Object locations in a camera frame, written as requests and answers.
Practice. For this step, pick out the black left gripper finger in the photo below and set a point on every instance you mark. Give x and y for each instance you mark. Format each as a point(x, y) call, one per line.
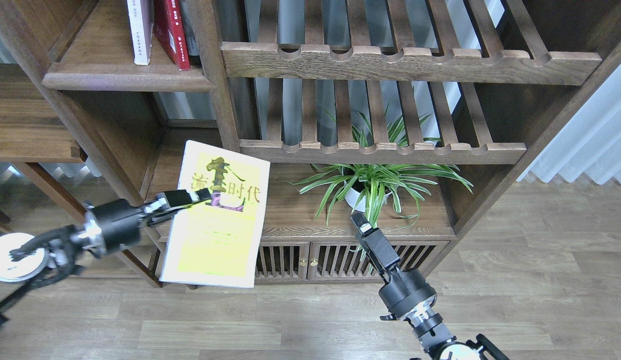
point(167, 204)

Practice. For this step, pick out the upright books on shelf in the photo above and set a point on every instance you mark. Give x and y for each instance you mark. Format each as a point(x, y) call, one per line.
point(190, 35)

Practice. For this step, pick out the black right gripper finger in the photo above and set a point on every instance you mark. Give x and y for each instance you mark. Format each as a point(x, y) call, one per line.
point(376, 245)

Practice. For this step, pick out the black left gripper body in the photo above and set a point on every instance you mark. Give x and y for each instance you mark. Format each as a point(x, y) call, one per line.
point(113, 227)

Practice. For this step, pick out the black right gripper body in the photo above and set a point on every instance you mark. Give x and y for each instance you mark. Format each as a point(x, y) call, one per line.
point(407, 295)

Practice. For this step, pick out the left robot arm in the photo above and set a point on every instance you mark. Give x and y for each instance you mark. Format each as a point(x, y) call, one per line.
point(37, 261)

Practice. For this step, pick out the wooden side table left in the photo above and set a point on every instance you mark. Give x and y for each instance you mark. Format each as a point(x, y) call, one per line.
point(117, 130)

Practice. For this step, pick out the red paperback book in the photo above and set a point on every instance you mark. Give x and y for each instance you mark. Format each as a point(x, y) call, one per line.
point(168, 29)

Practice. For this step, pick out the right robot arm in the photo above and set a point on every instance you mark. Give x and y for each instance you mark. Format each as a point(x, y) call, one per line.
point(439, 343)

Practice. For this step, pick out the yellow-green paperback book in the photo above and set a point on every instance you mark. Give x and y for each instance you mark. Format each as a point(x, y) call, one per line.
point(216, 242)

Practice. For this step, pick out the white lavender paperback book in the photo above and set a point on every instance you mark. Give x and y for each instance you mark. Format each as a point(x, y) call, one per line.
point(140, 19)

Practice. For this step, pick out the spider plant in white pot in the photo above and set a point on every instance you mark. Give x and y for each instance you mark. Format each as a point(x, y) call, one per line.
point(367, 187)

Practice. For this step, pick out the white curtain right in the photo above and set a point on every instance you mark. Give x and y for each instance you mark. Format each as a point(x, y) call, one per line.
point(589, 145)

